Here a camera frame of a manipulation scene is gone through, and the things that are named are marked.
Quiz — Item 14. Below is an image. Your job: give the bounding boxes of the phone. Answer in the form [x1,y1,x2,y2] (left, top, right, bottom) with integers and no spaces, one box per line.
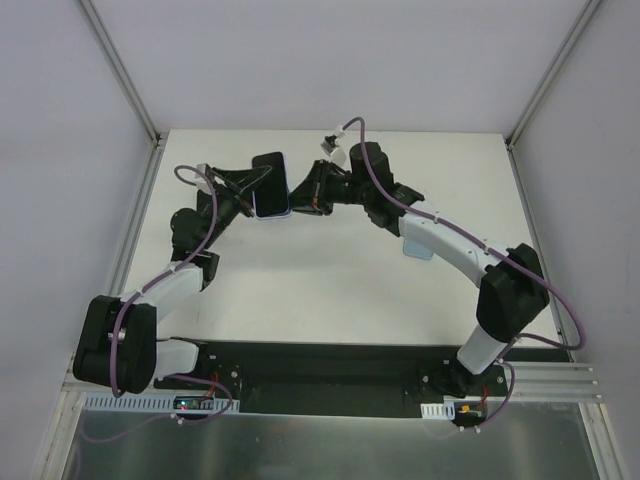
[403,239,433,261]
[251,151,291,219]

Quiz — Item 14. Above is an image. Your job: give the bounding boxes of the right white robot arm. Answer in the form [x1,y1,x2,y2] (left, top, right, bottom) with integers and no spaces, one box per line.
[289,142,550,398]

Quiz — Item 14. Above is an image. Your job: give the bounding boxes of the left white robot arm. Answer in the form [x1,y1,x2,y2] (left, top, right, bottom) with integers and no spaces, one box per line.
[72,164,271,397]

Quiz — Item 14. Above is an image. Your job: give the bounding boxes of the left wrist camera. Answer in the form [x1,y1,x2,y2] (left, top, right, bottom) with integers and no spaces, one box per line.
[194,163,214,189]

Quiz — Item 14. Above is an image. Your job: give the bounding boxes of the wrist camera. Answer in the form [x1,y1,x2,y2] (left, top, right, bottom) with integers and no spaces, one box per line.
[194,163,214,189]
[320,135,347,167]

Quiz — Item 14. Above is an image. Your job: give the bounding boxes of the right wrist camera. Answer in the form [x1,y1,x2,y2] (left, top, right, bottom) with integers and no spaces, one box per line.
[320,135,347,167]

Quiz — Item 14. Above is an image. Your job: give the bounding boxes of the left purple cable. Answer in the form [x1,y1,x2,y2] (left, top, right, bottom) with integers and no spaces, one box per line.
[74,163,236,446]

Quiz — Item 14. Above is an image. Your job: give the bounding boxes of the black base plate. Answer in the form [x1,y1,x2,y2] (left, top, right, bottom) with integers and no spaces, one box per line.
[152,337,571,416]

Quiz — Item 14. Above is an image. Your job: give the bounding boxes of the left aluminium frame post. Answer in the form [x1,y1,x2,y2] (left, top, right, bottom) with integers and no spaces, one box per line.
[74,0,162,146]

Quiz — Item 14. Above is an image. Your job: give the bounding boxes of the aluminium frame post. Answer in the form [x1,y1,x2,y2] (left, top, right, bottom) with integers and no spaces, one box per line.
[74,0,162,146]
[505,0,605,152]

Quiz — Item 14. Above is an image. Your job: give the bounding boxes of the left white cable duct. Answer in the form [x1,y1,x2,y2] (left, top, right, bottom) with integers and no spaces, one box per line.
[84,393,240,415]

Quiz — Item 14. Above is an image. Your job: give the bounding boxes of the white cable duct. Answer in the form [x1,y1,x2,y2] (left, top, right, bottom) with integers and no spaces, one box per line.
[84,393,240,415]
[420,401,456,421]

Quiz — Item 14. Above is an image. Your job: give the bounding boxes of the right white cable duct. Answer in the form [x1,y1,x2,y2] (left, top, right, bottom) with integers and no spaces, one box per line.
[420,401,456,421]

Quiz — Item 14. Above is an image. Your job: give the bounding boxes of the aluminium front rail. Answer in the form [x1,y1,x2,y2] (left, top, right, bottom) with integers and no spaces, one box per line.
[61,360,604,404]

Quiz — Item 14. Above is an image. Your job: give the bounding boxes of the right aluminium frame post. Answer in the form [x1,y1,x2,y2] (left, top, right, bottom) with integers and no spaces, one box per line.
[505,0,605,152]

